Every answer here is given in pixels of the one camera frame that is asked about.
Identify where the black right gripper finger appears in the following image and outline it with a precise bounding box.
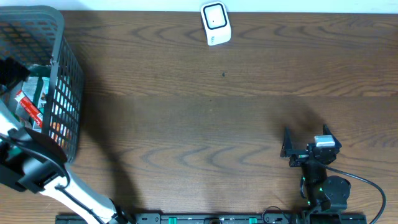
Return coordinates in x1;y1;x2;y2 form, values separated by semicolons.
323;124;333;136
280;127;308;157

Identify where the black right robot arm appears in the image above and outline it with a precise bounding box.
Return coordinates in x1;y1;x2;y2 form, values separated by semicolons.
280;125;351;213

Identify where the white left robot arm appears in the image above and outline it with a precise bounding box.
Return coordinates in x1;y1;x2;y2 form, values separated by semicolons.
1;57;136;223

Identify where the white barcode scanner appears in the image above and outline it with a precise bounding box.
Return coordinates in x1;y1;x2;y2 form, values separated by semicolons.
200;1;232;46

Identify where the green white snack bag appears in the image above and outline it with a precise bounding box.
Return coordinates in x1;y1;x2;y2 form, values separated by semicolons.
12;65;51;130

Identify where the red white snack stick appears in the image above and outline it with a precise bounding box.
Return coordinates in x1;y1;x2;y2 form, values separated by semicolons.
15;90;43;129

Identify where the grey plastic basket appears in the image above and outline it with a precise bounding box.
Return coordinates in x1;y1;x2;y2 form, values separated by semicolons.
1;6;85;162

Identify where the black mounting rail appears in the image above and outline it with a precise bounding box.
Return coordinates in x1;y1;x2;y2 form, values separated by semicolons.
55;212;368;224

